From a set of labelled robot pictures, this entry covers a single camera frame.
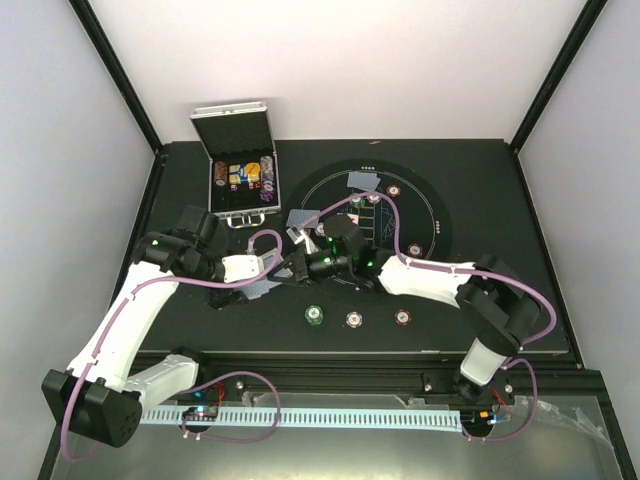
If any blue patterned card deck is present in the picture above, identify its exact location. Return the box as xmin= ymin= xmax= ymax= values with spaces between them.
xmin=240 ymin=278 xmax=280 ymax=301

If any dealt blue card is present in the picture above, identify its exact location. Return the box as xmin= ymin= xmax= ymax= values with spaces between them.
xmin=285 ymin=209 xmax=320 ymax=228
xmin=347 ymin=171 xmax=371 ymax=190

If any blue white poker chip stack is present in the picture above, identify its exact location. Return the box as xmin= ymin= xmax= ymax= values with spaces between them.
xmin=345 ymin=312 xmax=363 ymax=328

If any dealt blue card top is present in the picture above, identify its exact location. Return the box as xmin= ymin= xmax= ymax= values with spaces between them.
xmin=347 ymin=171 xmax=371 ymax=190

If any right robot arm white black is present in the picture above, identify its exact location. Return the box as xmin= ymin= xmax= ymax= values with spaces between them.
xmin=268 ymin=248 xmax=556 ymax=405

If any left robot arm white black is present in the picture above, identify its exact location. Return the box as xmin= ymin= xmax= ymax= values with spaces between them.
xmin=42 ymin=226 xmax=272 ymax=461

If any green poker chip stack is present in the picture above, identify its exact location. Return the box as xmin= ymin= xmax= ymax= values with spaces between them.
xmin=305 ymin=305 xmax=324 ymax=326

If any purple chip row in case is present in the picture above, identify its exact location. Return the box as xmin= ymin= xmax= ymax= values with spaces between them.
xmin=259 ymin=156 xmax=277 ymax=204

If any round black poker mat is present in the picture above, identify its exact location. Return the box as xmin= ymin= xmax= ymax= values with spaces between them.
xmin=281 ymin=159 xmax=454 ymax=302

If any aluminium poker case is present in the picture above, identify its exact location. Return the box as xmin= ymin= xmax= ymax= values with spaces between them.
xmin=190 ymin=101 xmax=281 ymax=230

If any yellow big blind button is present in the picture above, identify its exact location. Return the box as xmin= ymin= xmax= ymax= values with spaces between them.
xmin=245 ymin=162 xmax=261 ymax=181

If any blue yellow card box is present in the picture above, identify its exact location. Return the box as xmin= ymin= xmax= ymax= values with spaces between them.
xmin=228 ymin=163 xmax=261 ymax=185

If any brown chip row in case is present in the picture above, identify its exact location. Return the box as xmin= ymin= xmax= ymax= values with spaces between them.
xmin=213 ymin=161 xmax=228 ymax=187

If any left controller board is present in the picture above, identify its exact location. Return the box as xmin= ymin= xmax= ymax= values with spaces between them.
xmin=182 ymin=405 xmax=219 ymax=422

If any controller board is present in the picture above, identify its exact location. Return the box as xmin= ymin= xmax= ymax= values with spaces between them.
xmin=460 ymin=410 xmax=511 ymax=426
xmin=182 ymin=405 xmax=219 ymax=422

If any brown poker chip stack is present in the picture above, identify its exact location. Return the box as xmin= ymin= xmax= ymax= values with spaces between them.
xmin=395 ymin=309 xmax=411 ymax=326

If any right controller board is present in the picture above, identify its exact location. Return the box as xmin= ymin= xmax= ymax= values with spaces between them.
xmin=460 ymin=410 xmax=511 ymax=426

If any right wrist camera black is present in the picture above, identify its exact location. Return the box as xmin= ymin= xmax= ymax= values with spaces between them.
xmin=324 ymin=214 xmax=367 ymax=262

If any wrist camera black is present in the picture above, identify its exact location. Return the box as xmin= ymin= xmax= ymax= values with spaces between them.
xmin=175 ymin=205 xmax=219 ymax=246
xmin=324 ymin=214 xmax=367 ymax=262

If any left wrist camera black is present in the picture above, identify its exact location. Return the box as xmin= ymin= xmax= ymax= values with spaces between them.
xmin=175 ymin=205 xmax=219 ymax=246

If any black aluminium mounting rail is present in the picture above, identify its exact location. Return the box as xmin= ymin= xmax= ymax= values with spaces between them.
xmin=134 ymin=347 xmax=609 ymax=400

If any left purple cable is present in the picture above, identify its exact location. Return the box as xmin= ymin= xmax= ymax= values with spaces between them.
xmin=59 ymin=229 xmax=284 ymax=461

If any white slotted cable duct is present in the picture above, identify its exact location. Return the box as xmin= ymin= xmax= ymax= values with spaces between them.
xmin=140 ymin=405 xmax=462 ymax=433

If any black frame post left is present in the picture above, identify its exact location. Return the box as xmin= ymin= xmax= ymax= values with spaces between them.
xmin=69 ymin=0 xmax=163 ymax=154

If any black frame post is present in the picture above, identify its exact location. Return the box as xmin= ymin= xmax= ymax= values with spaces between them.
xmin=510 ymin=0 xmax=608 ymax=154
xmin=69 ymin=0 xmax=163 ymax=154

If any black frame post right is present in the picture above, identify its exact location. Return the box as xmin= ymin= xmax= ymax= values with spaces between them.
xmin=510 ymin=0 xmax=608 ymax=154

